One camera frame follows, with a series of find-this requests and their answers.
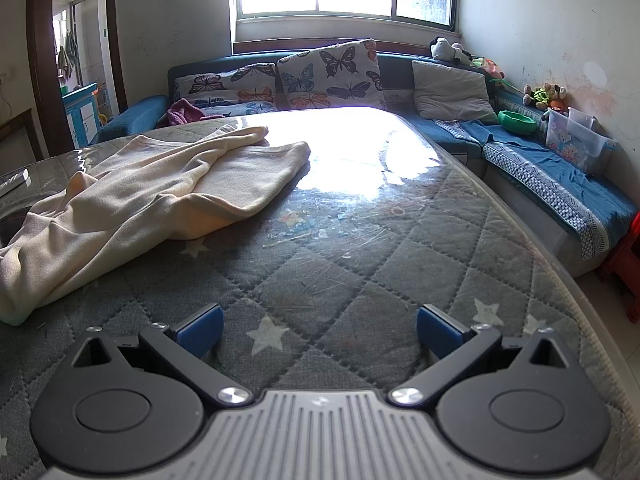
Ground cream sweatshirt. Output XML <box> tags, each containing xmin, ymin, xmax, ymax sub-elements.
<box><xmin>1</xmin><ymin>127</ymin><xmax>310</xmax><ymax>325</ymax></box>

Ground red plastic stool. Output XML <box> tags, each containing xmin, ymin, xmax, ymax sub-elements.
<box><xmin>604</xmin><ymin>214</ymin><xmax>640</xmax><ymax>323</ymax></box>

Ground blue corner sofa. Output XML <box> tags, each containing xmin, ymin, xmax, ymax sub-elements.
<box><xmin>98</xmin><ymin>50</ymin><xmax>638</xmax><ymax>275</ymax></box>

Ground magenta cloth on sofa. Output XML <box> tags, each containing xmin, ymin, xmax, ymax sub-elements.
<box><xmin>166</xmin><ymin>99</ymin><xmax>224</xmax><ymax>126</ymax></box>

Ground green plastic bowl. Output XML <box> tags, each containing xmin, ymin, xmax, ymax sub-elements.
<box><xmin>498</xmin><ymin>110</ymin><xmax>538</xmax><ymax>136</ymax></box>

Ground remote control on table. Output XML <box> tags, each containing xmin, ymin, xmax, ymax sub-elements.
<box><xmin>0</xmin><ymin>168</ymin><xmax>30</xmax><ymax>196</ymax></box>

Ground clear plastic storage box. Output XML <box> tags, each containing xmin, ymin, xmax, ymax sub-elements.
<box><xmin>546</xmin><ymin>110</ymin><xmax>618</xmax><ymax>177</ymax></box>

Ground grey square cushion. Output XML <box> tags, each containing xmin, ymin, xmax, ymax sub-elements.
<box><xmin>411</xmin><ymin>61</ymin><xmax>498</xmax><ymax>124</ymax></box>

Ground blue white cabinet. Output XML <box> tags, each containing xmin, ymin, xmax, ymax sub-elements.
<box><xmin>62</xmin><ymin>82</ymin><xmax>101</xmax><ymax>148</ymax></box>

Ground flat butterfly print pillow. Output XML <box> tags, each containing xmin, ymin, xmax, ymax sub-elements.
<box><xmin>174</xmin><ymin>63</ymin><xmax>277</xmax><ymax>117</ymax></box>

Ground brown green plush toys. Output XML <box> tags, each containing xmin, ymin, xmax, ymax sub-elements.
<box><xmin>523</xmin><ymin>82</ymin><xmax>568</xmax><ymax>113</ymax></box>

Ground orange green plush toy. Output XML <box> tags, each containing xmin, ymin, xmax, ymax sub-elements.
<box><xmin>472</xmin><ymin>58</ymin><xmax>504</xmax><ymax>79</ymax></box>

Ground upright butterfly print pillow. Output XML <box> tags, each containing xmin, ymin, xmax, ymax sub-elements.
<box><xmin>277</xmin><ymin>39</ymin><xmax>387</xmax><ymax>110</ymax></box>

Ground black white plush toy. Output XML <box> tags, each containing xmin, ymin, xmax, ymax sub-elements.
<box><xmin>430</xmin><ymin>37</ymin><xmax>472</xmax><ymax>66</ymax></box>

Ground dark wooden door frame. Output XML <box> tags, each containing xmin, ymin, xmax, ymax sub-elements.
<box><xmin>26</xmin><ymin>0</ymin><xmax>128</xmax><ymax>156</ymax></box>

